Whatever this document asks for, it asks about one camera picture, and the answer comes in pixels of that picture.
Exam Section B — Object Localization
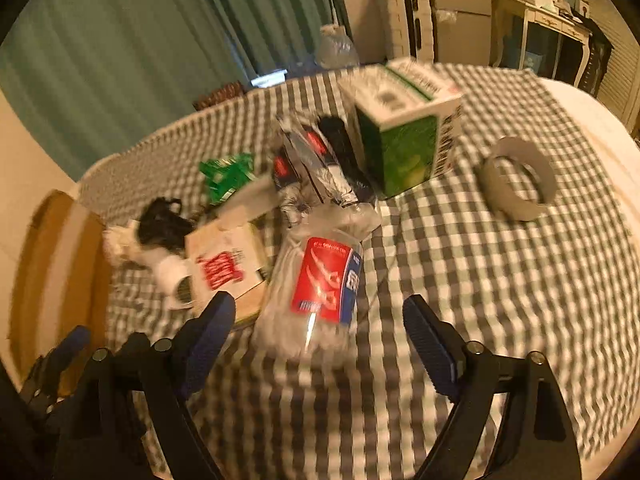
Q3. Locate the white tape roll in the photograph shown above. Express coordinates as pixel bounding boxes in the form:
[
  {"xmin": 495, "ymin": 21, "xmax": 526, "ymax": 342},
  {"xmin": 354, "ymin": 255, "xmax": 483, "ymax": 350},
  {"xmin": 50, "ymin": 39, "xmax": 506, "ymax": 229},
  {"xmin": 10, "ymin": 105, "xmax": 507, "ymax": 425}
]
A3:
[{"xmin": 476, "ymin": 136, "xmax": 559, "ymax": 222}]

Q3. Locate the white suitcase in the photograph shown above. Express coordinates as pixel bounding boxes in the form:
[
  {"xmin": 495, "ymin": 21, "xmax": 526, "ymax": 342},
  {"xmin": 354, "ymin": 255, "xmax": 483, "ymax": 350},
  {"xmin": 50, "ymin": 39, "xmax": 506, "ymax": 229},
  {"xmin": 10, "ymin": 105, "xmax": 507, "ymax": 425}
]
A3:
[{"xmin": 376, "ymin": 0, "xmax": 435, "ymax": 63}]

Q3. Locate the beige booklet red print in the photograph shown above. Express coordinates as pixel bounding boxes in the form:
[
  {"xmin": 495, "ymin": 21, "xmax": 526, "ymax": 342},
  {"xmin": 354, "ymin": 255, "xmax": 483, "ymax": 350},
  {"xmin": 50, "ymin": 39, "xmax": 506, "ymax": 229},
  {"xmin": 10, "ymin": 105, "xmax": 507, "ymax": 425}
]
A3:
[{"xmin": 186, "ymin": 221, "xmax": 269, "ymax": 328}]

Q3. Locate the grey mini fridge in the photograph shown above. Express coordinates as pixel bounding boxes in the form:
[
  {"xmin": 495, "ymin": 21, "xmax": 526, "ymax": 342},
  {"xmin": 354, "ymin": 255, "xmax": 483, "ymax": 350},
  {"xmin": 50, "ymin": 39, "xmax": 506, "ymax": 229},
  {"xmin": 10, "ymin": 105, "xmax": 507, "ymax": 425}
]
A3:
[{"xmin": 431, "ymin": 0, "xmax": 491, "ymax": 66}]

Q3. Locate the teal curtain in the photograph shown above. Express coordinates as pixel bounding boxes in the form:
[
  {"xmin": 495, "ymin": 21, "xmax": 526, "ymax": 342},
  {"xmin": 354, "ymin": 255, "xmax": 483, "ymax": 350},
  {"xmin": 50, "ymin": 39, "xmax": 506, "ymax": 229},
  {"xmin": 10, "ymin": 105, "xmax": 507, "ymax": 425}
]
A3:
[{"xmin": 1, "ymin": 0, "xmax": 347, "ymax": 178}]

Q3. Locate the green white carton box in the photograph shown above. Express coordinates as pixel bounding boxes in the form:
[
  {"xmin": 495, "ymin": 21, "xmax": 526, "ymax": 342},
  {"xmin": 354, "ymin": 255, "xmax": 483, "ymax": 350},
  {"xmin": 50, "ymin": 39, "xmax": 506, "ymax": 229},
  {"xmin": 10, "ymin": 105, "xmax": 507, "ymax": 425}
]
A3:
[{"xmin": 338, "ymin": 58, "xmax": 463, "ymax": 198}]

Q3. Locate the white dressing table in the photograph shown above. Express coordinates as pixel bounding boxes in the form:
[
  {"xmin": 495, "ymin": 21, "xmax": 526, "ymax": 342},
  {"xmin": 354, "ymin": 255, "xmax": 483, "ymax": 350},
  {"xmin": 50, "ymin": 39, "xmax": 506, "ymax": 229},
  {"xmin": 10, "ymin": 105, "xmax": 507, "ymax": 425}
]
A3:
[{"xmin": 490, "ymin": 0, "xmax": 591, "ymax": 87}]

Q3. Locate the clear plastic water jug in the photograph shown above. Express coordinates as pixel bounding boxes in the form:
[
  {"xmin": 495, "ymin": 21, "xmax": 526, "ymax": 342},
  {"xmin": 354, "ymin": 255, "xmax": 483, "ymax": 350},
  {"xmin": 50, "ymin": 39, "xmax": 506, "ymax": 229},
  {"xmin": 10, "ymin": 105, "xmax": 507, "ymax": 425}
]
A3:
[{"xmin": 316, "ymin": 24, "xmax": 360, "ymax": 70}]

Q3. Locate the brown patterned bag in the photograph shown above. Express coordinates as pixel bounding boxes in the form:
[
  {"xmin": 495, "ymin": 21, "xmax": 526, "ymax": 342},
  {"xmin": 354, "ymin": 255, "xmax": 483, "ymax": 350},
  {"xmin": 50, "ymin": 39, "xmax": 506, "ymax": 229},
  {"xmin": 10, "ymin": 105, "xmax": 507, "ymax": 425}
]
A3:
[{"xmin": 192, "ymin": 81, "xmax": 245, "ymax": 112}]

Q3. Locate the white comb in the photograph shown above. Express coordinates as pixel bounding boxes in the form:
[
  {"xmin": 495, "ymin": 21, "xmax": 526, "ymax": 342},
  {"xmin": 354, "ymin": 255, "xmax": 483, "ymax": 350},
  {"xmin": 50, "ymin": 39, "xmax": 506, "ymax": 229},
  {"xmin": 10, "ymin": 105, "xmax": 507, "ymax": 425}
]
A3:
[{"xmin": 217, "ymin": 174, "xmax": 279, "ymax": 230}]

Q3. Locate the brown cardboard box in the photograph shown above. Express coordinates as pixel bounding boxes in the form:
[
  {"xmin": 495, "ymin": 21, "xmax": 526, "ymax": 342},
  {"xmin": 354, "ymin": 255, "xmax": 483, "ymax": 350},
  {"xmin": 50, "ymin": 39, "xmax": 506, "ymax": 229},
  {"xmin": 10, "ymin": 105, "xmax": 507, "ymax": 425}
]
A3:
[{"xmin": 9, "ymin": 190, "xmax": 112, "ymax": 394}]

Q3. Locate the black hair tie bundle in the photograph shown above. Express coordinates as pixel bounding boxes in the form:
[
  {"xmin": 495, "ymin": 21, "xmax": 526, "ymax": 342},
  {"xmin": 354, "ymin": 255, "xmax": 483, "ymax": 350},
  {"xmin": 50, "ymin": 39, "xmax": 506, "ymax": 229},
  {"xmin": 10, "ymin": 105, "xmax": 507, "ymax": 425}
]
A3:
[{"xmin": 136, "ymin": 197, "xmax": 196, "ymax": 256}]

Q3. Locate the green small packet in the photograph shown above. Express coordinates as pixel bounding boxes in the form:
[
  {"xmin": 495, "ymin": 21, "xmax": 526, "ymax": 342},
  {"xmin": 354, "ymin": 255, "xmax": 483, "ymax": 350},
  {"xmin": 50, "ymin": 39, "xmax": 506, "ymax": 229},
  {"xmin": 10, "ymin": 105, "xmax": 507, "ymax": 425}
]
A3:
[{"xmin": 198, "ymin": 153, "xmax": 255, "ymax": 206}]

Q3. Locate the green checkered tablecloth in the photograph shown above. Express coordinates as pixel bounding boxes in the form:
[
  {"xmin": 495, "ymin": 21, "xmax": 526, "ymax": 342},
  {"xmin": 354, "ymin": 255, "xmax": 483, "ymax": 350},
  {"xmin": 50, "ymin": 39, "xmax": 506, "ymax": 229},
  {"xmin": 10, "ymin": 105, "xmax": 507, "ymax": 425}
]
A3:
[{"xmin": 79, "ymin": 63, "xmax": 640, "ymax": 480}]

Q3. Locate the cotton swab pack red label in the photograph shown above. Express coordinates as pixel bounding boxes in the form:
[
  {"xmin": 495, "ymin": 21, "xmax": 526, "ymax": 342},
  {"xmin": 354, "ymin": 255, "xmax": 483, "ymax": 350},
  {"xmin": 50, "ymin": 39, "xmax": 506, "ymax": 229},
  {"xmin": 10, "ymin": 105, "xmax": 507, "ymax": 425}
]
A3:
[{"xmin": 253, "ymin": 203, "xmax": 381, "ymax": 367}]

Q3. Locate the silver foil snack packet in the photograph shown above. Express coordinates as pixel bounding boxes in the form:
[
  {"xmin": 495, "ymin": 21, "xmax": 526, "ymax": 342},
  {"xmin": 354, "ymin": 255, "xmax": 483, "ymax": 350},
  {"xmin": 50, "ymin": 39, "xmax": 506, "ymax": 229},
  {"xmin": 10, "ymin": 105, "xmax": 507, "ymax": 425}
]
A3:
[{"xmin": 272, "ymin": 110, "xmax": 376, "ymax": 207}]

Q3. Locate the white cylindrical bottle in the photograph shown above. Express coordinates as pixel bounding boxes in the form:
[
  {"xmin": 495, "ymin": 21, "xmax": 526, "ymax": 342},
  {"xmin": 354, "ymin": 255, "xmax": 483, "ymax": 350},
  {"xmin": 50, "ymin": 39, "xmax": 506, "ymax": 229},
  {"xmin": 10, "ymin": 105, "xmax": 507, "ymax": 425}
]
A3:
[{"xmin": 141, "ymin": 247, "xmax": 193, "ymax": 310}]

